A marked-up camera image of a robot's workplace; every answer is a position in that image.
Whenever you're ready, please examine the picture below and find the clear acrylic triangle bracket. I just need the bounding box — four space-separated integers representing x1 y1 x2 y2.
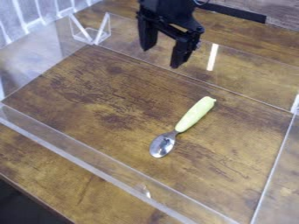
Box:
69 12 111 46

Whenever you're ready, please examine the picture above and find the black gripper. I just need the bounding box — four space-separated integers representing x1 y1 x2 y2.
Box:
136 0 204 68

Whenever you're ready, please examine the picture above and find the clear acrylic enclosure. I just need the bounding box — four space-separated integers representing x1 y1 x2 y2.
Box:
0 6 299 224

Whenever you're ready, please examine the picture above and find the green handled metal spoon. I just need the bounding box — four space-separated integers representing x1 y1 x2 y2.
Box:
149 96 216 158

